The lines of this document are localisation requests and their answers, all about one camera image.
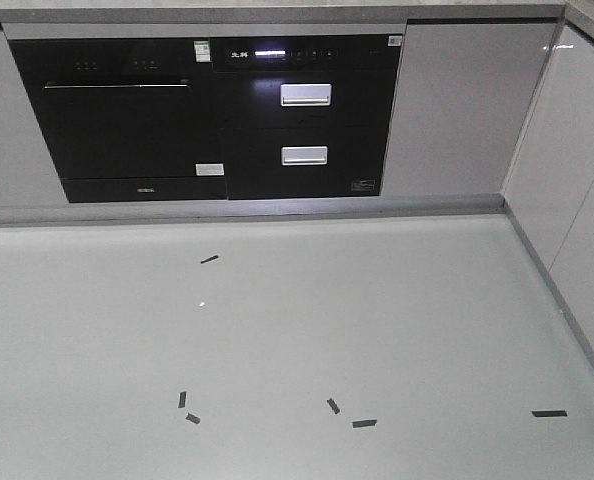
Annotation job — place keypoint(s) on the black tape strip left lower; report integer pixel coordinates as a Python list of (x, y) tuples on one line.
[(193, 418)]

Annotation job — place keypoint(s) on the white cabinet door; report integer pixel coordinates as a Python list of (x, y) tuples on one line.
[(462, 95)]

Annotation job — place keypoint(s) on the black two-drawer disinfection cabinet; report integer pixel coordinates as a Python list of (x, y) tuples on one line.
[(304, 116)]

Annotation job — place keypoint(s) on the black built-in dishwasher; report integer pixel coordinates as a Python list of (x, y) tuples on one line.
[(125, 119)]

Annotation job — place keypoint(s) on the black tape strip right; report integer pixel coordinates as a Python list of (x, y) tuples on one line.
[(549, 413)]

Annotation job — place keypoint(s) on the black tape strip middle upper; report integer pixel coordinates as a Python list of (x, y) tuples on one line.
[(333, 405)]

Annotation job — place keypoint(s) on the black tape strip middle lower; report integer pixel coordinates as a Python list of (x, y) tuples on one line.
[(364, 423)]

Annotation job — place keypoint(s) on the black tape strip far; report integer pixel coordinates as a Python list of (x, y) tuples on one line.
[(209, 259)]

